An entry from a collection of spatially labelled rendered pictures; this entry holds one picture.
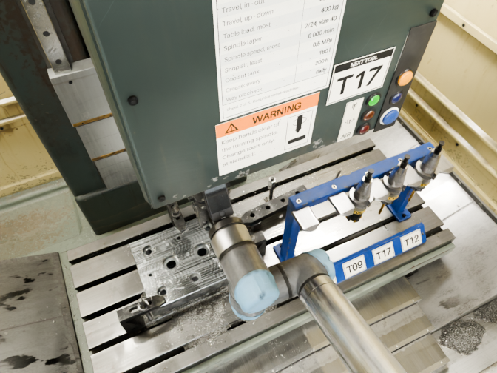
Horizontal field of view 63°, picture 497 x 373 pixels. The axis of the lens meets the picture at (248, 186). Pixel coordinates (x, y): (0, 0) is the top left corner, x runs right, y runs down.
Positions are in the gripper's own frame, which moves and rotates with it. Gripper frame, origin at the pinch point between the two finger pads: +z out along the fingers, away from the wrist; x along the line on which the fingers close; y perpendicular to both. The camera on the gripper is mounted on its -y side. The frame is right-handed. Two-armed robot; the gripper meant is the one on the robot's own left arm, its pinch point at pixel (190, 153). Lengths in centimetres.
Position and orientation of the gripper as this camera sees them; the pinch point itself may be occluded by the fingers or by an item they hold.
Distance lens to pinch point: 88.3
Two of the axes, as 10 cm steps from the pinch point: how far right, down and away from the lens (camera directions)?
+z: -4.2, -7.5, 5.1
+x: 9.1, -3.4, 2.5
